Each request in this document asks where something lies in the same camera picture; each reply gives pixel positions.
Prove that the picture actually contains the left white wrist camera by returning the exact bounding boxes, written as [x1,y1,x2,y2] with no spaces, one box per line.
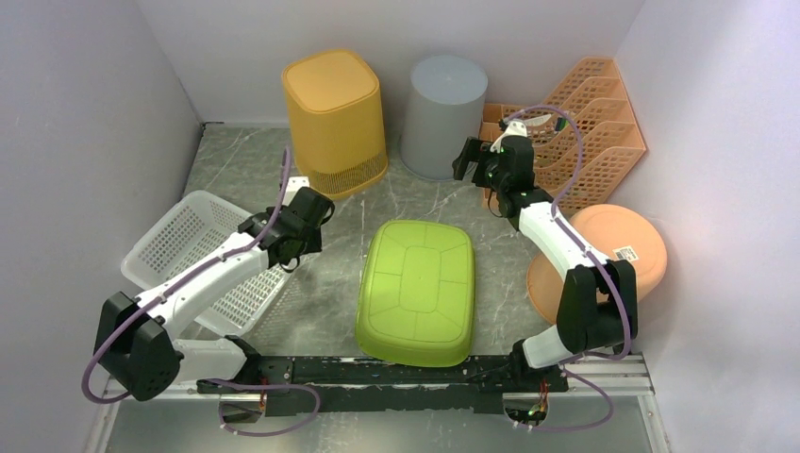
[281,176,309,206]

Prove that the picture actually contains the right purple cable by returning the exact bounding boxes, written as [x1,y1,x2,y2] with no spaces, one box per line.
[499,104,634,362]

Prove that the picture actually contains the orange mesh file organizer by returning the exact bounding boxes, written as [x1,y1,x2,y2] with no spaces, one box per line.
[479,57,646,216]

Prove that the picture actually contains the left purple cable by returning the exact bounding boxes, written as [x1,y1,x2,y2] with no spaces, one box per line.
[81,147,293,405]

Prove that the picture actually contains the yellow mesh waste bin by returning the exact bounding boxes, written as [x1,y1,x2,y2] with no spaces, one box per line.
[281,49,389,200]

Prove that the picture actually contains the orange plastic bucket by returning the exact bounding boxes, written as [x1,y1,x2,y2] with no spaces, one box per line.
[526,204,668,324]

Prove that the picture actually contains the white plastic basket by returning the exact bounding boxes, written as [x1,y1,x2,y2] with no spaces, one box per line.
[121,191,291,337]

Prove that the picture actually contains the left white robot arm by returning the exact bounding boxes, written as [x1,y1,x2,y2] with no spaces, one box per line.
[81,187,335,404]

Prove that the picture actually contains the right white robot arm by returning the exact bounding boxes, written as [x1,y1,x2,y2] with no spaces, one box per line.
[452,135,638,391]

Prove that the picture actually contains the green plastic basin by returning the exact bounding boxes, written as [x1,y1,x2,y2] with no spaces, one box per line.
[355,220,475,368]

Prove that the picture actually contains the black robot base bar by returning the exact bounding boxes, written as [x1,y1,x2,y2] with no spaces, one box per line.
[197,355,569,416]

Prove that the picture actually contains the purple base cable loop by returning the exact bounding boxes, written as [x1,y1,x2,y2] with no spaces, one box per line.
[206,377,323,438]

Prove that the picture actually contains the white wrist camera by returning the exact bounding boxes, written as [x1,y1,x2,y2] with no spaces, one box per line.
[491,120,528,153]
[281,176,309,206]

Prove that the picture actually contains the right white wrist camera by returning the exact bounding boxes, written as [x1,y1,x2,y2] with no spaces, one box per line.
[491,120,528,153]

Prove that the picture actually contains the grey plastic bin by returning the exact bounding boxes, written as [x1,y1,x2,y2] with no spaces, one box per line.
[399,55,489,181]

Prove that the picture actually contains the aluminium rail frame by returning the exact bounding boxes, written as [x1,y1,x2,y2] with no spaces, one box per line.
[115,339,647,430]

